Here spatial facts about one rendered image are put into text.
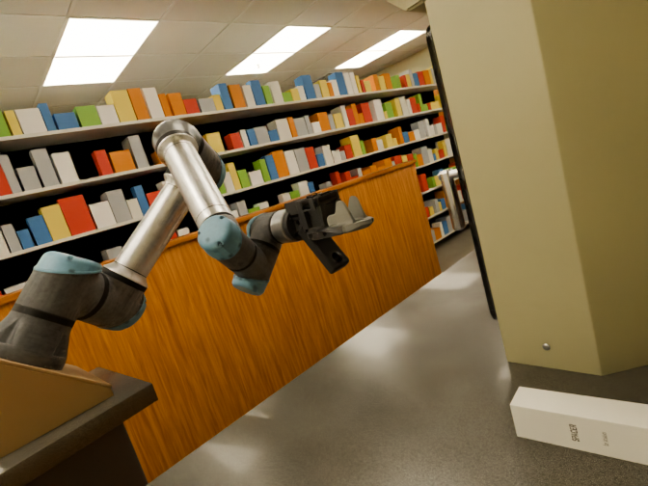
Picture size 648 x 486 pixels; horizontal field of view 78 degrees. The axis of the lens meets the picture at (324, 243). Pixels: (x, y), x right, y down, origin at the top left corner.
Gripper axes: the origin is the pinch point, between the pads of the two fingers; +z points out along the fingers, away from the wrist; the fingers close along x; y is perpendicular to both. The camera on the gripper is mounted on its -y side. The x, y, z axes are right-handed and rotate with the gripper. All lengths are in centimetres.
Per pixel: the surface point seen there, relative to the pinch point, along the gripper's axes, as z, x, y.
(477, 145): 25.2, -5.1, 8.9
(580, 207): 34.3, -4.4, -0.3
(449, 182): 17.8, -0.5, 4.6
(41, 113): -224, 6, 88
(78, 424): -40, -47, -20
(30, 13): -237, 24, 149
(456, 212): 17.7, -0.6, 0.1
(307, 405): 1.3, -24.3, -20.2
